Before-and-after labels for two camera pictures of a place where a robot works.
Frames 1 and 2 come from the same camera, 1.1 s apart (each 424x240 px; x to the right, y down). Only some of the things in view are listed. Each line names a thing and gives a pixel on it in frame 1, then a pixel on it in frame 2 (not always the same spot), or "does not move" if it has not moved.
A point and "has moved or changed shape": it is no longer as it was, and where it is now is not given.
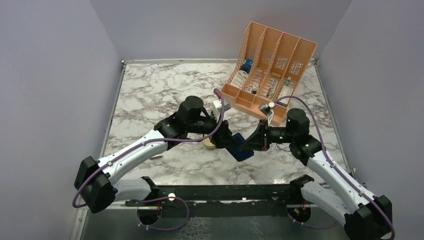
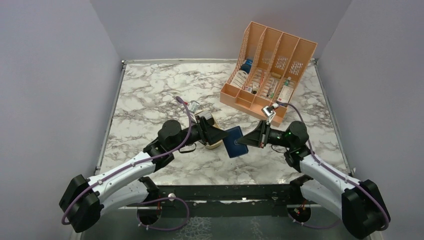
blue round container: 247,66 does not move
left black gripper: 222,137 -> 208,134
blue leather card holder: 239,155 has moved or changed shape
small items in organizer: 254,90 does not move
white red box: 285,91 does not move
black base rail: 213,201 does not move
